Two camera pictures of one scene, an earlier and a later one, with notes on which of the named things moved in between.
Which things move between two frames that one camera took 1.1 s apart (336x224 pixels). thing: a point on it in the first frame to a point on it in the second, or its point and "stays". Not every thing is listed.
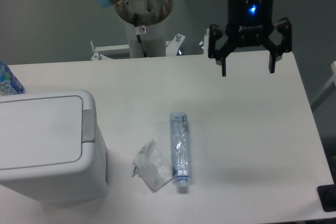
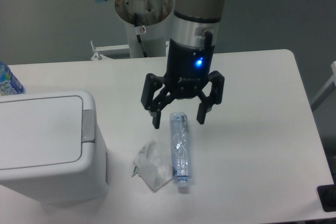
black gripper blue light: [250, 23] to [188, 69]
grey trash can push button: [88, 126] stays
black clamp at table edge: [327, 195] stays
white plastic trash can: [42, 157] stays
